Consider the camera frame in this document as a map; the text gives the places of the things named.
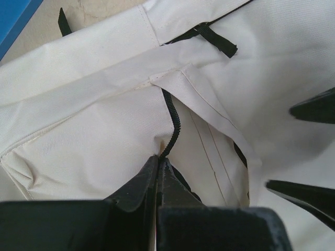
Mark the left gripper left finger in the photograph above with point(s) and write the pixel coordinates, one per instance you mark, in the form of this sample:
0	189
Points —
122	221

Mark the colourful wooden shelf unit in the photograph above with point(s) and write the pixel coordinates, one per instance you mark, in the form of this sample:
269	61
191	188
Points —
15	14

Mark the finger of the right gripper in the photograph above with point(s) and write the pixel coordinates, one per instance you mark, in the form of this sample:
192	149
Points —
319	108
318	201

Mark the beige student backpack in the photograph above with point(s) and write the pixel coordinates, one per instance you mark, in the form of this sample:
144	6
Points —
81	115

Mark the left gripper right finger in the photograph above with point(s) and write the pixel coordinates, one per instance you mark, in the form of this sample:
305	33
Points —
184	223

